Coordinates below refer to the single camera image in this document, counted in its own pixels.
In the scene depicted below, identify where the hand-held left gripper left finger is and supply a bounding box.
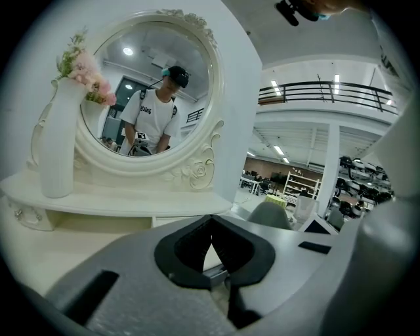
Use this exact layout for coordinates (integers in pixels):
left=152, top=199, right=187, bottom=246
left=44, top=215, right=237, bottom=336

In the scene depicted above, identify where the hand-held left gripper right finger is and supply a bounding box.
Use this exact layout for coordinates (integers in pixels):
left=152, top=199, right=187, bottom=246
left=211, top=196, right=417, bottom=336

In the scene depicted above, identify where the white ornate dressing table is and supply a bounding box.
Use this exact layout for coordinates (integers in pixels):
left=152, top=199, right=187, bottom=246
left=0, top=8, right=236, bottom=298

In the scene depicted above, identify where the grey upholstered chair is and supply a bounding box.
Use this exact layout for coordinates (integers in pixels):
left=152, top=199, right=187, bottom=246
left=246, top=201, right=293, bottom=231

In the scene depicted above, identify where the grey office chair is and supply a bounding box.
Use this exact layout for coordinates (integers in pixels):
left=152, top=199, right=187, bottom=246
left=326, top=208, right=345, bottom=232

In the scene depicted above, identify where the yellow cloth covered table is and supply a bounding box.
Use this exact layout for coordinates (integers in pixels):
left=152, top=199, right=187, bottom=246
left=264, top=193, right=288, bottom=209

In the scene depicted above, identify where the white shelving unit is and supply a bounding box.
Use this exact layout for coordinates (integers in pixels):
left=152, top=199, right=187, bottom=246
left=282, top=170, right=323, bottom=201

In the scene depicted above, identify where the rack of black devices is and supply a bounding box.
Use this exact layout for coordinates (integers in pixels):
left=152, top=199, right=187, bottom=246
left=334, top=156, right=394, bottom=219

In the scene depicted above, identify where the white ribbed vase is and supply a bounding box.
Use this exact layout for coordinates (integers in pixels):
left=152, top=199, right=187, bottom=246
left=38, top=77, right=91, bottom=200

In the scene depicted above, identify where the black balcony railing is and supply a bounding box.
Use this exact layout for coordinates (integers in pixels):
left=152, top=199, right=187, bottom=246
left=257, top=80, right=400, bottom=116

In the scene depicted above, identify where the pink flower bouquet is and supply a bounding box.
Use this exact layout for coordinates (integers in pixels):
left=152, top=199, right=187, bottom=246
left=55, top=28, right=117, bottom=106

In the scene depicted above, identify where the oval cream framed mirror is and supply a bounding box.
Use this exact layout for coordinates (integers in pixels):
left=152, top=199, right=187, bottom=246
left=73, top=9, right=227, bottom=193

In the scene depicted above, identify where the person's head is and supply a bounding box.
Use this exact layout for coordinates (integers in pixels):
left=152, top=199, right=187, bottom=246
left=300, top=0, right=364, bottom=21

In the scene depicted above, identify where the black head-worn camera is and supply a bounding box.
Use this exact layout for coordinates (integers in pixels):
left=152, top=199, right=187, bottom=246
left=274, top=0, right=321, bottom=27

